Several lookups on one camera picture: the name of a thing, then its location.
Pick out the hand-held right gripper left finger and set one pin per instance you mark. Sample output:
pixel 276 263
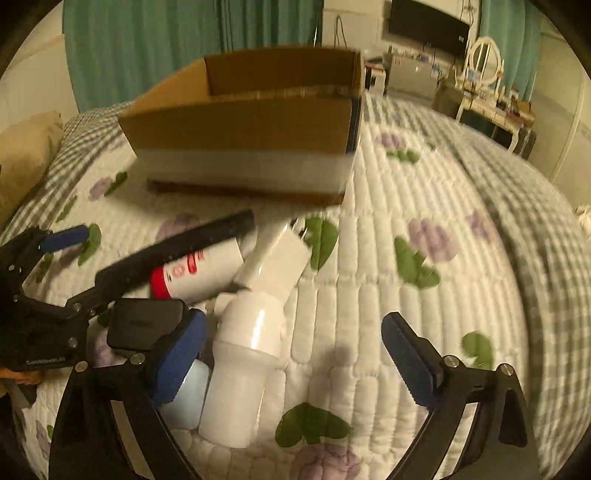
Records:
pixel 178 364

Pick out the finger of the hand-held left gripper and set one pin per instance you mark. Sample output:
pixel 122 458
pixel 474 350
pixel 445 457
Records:
pixel 64 237
pixel 184 249

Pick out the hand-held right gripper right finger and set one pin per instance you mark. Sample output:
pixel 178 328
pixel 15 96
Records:
pixel 408 364

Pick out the white bottle with red cap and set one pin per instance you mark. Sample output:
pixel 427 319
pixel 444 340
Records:
pixel 203 272

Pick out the light blue jar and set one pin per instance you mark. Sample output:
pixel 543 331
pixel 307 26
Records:
pixel 194 392

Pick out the small black box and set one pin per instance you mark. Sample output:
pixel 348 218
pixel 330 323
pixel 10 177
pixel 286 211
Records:
pixel 143 323

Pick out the white charger adapter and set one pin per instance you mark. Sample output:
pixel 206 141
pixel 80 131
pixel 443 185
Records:
pixel 277 263

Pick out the brown cardboard box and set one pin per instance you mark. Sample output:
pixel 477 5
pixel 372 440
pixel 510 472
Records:
pixel 240 124

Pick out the beige pillow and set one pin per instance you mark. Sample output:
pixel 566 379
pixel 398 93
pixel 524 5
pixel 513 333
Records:
pixel 23 161

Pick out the floral quilted blanket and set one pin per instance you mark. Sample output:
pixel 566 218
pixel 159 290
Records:
pixel 369 277

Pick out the grey checkered bed sheet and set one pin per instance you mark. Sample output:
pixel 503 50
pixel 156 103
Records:
pixel 531 230

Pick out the wide green curtain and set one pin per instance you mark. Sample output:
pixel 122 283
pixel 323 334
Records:
pixel 138 46

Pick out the white dressing table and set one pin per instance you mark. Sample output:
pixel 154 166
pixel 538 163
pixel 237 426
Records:
pixel 480 104

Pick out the grey fridge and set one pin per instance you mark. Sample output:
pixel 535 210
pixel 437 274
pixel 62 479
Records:
pixel 411 74

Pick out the oval vanity mirror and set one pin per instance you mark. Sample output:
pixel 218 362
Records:
pixel 485 60

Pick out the narrow green curtain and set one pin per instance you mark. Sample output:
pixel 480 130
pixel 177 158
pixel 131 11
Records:
pixel 521 37

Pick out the wall television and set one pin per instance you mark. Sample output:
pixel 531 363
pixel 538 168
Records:
pixel 425 27

